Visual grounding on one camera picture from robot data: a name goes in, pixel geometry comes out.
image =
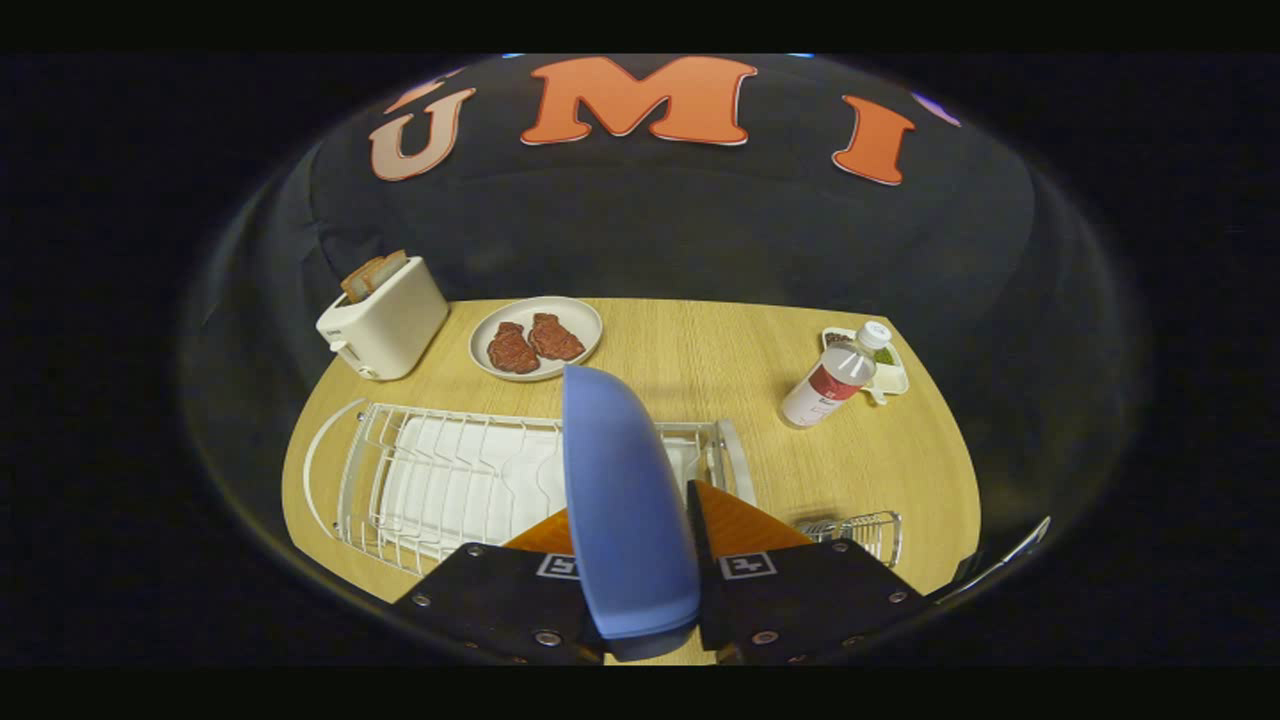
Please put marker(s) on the toast slices in toaster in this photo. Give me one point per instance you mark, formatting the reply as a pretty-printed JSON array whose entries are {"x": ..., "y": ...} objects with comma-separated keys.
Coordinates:
[{"x": 372, "y": 275}]

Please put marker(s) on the clear bottle with red label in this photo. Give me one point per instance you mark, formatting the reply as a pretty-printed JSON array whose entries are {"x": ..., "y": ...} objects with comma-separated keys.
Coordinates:
[{"x": 835, "y": 380}]

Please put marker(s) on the brown meat slice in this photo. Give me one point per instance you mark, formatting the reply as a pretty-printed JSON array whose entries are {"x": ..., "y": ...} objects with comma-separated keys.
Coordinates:
[
  {"x": 512, "y": 350},
  {"x": 555, "y": 338}
]

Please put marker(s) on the white toaster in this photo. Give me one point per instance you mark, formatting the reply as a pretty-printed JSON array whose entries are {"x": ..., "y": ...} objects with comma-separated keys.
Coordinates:
[{"x": 385, "y": 325}]

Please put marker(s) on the blue plate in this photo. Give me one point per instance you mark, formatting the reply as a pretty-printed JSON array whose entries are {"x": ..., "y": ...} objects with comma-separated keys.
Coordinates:
[{"x": 625, "y": 500}]

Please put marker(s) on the black backdrop cloth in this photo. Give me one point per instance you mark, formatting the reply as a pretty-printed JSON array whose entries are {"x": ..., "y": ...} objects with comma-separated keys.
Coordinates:
[{"x": 680, "y": 220}]

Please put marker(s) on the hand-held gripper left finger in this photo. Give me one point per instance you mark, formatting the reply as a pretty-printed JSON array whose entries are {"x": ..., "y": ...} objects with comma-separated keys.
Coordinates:
[{"x": 500, "y": 600}]

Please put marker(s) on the white sectioned sauce dish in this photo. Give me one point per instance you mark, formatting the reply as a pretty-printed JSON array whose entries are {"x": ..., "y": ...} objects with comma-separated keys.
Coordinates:
[{"x": 893, "y": 378}]

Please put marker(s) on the beige plate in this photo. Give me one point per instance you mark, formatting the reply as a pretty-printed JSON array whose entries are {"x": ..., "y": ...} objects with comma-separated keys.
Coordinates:
[{"x": 535, "y": 370}]

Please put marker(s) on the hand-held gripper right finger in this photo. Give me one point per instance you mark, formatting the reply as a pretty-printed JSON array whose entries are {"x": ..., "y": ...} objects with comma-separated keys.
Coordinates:
[{"x": 800, "y": 600}]

